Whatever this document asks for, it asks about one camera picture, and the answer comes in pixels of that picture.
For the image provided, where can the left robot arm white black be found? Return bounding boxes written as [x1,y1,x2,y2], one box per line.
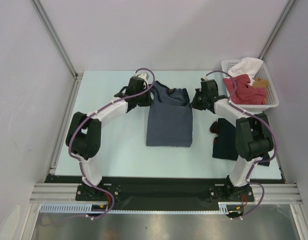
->
[65,73,152,200]

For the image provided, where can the right aluminium frame post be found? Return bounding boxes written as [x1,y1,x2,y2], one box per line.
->
[258,0,298,60]

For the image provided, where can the blue-grey tank top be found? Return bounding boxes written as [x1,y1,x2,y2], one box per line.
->
[146,81,193,148]

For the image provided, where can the navy jersey tank top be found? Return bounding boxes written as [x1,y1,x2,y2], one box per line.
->
[209,117,273,161]

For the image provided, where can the left aluminium frame post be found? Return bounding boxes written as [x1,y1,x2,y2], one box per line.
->
[28,0,84,81]

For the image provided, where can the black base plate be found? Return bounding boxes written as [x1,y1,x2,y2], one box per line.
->
[43,174,287,212]

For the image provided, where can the white plastic laundry basket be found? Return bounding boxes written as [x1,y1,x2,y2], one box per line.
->
[221,59,279,112]

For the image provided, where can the tan cloth in basket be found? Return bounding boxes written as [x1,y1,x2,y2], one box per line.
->
[252,77,269,89]

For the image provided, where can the aluminium rail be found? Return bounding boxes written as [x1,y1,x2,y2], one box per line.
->
[30,183,303,204]

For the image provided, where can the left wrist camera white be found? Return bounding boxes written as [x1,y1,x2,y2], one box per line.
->
[137,72,149,82]

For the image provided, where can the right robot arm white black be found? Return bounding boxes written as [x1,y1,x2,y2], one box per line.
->
[191,78,275,201]

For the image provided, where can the aluminium frame post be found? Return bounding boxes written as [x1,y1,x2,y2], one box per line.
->
[258,0,298,60]
[28,0,84,81]

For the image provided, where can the red tank top in basket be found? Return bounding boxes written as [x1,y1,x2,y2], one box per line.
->
[230,74,267,105]

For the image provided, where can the white slotted cable duct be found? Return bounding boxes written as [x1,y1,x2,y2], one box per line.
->
[40,202,244,215]

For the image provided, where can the white cloth in basket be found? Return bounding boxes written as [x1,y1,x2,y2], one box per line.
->
[227,57,264,79]

